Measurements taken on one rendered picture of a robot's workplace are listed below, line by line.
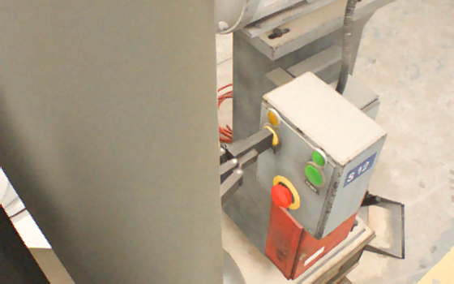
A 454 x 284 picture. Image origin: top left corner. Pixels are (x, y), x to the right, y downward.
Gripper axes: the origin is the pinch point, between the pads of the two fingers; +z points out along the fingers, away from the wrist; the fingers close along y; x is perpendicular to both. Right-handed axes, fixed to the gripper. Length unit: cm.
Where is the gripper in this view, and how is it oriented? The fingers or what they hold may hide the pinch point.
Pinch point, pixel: (250, 148)
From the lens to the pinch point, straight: 64.3
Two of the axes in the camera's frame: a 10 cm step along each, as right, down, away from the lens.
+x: 0.0, -6.6, -7.5
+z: 7.9, -4.6, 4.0
